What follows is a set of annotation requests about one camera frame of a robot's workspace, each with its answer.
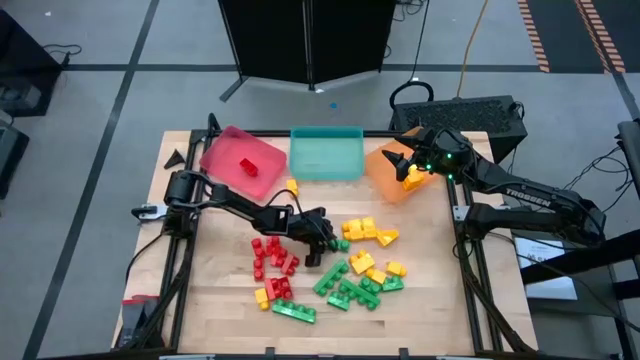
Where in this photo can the short green block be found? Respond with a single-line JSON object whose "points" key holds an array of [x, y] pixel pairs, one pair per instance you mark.
{"points": [[339, 300], [393, 284]]}

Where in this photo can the black screen panel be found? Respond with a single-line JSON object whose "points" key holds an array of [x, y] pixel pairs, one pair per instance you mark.
{"points": [[350, 35], [265, 35]]}

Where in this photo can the small yellow one-stud block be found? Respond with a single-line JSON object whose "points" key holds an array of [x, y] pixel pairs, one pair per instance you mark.
{"points": [[292, 187]]}

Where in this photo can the black triangular bracket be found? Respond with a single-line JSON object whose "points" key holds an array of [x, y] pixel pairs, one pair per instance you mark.
{"points": [[176, 160]]}

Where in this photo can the black side desk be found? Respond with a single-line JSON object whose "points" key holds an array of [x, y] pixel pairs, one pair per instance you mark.
{"points": [[25, 75]]}

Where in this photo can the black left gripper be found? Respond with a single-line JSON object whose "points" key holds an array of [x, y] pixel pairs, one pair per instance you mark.
{"points": [[310, 227]]}

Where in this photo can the black perforated computer case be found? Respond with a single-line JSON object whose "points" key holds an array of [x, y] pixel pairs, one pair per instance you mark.
{"points": [[460, 115]]}

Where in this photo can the pink plastic bin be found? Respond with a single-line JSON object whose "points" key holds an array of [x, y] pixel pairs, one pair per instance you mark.
{"points": [[225, 160]]}

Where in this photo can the silver mounting plate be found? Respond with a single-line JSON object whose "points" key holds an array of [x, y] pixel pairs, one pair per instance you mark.
{"points": [[461, 212], [149, 211]]}

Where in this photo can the red block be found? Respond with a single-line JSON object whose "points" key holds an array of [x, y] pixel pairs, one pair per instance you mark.
{"points": [[259, 270], [278, 288], [257, 246], [272, 245], [248, 167], [290, 264], [278, 257]]}

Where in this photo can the orange plastic bin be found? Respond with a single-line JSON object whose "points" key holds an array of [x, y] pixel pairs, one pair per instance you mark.
{"points": [[385, 175]]}

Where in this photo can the yellow rounded-corner block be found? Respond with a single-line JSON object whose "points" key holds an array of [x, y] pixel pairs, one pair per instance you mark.
{"points": [[387, 236]]}

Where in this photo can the white paper sheet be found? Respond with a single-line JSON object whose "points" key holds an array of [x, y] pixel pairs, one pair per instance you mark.
{"points": [[545, 265]]}

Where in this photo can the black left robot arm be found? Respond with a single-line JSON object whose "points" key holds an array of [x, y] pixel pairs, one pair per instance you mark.
{"points": [[240, 205]]}

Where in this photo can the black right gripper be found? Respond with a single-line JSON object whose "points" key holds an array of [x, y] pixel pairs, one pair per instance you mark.
{"points": [[442, 152]]}

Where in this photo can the small green two-stud block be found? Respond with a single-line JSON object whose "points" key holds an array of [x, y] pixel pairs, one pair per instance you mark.
{"points": [[338, 245]]}

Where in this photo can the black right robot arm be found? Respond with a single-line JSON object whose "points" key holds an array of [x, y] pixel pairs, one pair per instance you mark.
{"points": [[530, 197]]}

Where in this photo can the teal plastic bin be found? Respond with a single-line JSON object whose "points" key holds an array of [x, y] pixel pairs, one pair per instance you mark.
{"points": [[327, 155]]}

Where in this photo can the long green four-stud block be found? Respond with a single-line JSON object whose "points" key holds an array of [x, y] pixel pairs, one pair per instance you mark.
{"points": [[294, 311], [359, 293], [330, 276]]}

